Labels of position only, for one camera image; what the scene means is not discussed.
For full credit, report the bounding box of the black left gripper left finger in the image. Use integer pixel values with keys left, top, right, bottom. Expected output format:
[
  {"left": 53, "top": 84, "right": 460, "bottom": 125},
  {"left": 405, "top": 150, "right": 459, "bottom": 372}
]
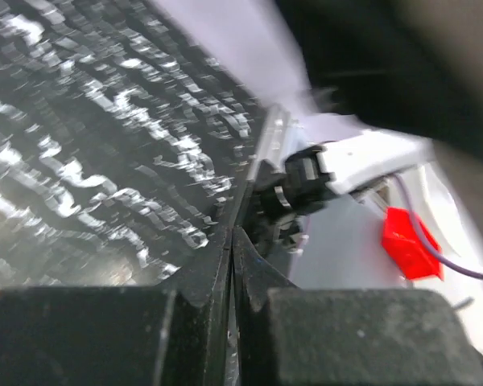
[{"left": 0, "top": 226, "right": 231, "bottom": 385}]

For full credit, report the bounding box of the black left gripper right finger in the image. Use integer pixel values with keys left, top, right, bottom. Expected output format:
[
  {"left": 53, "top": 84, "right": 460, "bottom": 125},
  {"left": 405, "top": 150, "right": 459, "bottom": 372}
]
[{"left": 233, "top": 228, "right": 483, "bottom": 385}]

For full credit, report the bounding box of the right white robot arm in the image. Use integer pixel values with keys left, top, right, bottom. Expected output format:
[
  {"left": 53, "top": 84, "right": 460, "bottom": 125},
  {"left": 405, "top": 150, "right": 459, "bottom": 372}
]
[{"left": 232, "top": 130, "right": 483, "bottom": 385}]

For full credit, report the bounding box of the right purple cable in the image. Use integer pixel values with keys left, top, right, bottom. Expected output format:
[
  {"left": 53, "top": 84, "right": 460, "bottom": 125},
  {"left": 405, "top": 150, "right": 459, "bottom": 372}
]
[{"left": 394, "top": 176, "right": 483, "bottom": 282}]

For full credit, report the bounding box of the aluminium frame rail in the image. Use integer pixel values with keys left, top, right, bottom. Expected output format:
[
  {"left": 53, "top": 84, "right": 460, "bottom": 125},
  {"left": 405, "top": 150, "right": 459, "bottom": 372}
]
[{"left": 236, "top": 105, "right": 305, "bottom": 193}]

